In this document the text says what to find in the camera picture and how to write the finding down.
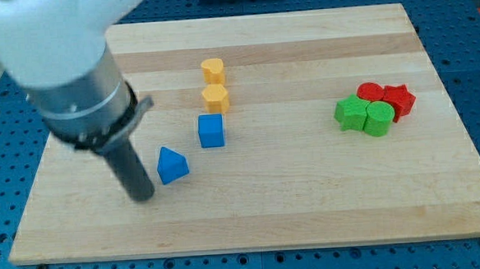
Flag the blue cube block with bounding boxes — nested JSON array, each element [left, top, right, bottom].
[[197, 114, 226, 148]]

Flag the light wooden board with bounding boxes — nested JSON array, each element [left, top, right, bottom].
[[9, 3, 480, 266]]

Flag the red star block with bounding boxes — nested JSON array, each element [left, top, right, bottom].
[[382, 84, 416, 123]]

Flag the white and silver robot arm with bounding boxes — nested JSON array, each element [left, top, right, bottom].
[[0, 0, 152, 155]]

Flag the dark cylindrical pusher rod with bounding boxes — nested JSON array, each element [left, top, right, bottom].
[[102, 141, 155, 202]]

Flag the yellow hexagon block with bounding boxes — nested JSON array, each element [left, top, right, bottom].
[[201, 84, 230, 114]]

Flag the blue triangle block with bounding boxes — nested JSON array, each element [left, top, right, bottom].
[[157, 146, 189, 184]]

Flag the green star block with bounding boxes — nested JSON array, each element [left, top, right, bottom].
[[335, 94, 370, 132]]

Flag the red cylinder block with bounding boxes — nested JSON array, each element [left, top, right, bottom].
[[356, 81, 385, 102]]

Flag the green cylinder block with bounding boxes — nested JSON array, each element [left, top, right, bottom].
[[363, 101, 395, 137]]

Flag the yellow heart block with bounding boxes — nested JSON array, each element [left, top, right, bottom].
[[200, 58, 226, 86]]

